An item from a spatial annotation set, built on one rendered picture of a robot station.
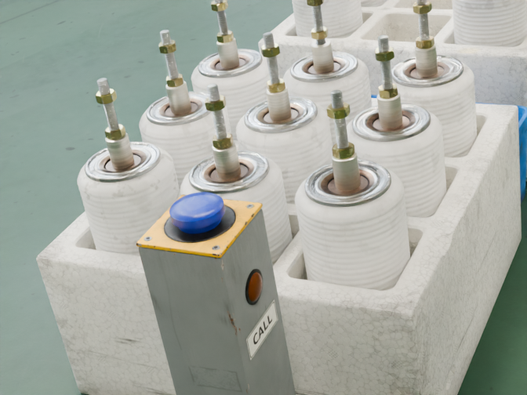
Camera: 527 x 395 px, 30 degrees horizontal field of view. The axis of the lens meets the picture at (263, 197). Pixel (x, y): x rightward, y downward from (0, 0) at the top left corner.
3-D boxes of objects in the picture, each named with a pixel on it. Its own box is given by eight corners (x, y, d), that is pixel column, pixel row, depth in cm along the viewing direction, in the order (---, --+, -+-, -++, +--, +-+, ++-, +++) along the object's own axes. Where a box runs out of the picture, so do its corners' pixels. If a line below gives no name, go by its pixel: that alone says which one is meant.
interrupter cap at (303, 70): (370, 59, 110) (369, 54, 109) (337, 88, 104) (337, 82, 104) (312, 54, 114) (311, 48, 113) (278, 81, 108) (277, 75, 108)
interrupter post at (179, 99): (177, 119, 104) (171, 91, 102) (166, 113, 106) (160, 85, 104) (197, 110, 105) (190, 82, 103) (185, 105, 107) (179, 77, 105)
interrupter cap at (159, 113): (168, 135, 101) (167, 128, 101) (135, 114, 107) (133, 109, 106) (230, 109, 104) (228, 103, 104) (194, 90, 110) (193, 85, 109)
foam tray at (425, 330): (522, 238, 119) (518, 104, 110) (427, 472, 89) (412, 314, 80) (236, 207, 136) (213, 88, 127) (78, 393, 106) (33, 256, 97)
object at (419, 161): (464, 258, 105) (455, 105, 96) (434, 310, 98) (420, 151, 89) (381, 244, 110) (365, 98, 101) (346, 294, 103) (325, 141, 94)
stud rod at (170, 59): (176, 100, 104) (162, 34, 100) (172, 98, 105) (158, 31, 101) (184, 97, 104) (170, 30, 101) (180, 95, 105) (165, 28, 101)
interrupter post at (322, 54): (339, 67, 109) (336, 39, 108) (328, 76, 108) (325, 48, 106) (320, 65, 110) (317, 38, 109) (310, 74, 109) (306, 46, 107)
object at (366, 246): (327, 387, 91) (301, 222, 82) (312, 324, 99) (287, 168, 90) (429, 367, 91) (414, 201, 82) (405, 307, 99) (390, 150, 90)
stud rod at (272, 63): (285, 104, 99) (274, 34, 95) (274, 106, 99) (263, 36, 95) (282, 100, 100) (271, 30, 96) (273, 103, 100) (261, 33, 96)
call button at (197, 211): (237, 216, 73) (232, 192, 72) (212, 246, 70) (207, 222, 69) (190, 211, 74) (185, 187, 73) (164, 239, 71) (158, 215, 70)
